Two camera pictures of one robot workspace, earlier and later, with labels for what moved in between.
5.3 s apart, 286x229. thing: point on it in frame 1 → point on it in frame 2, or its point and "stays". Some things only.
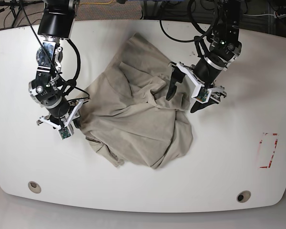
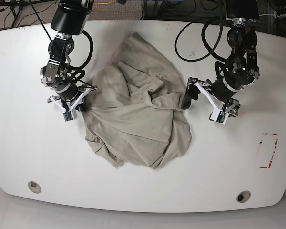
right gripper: x=203 y=76 → x=229 y=107
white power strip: x=276 y=15 stays
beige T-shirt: x=126 y=116 stays
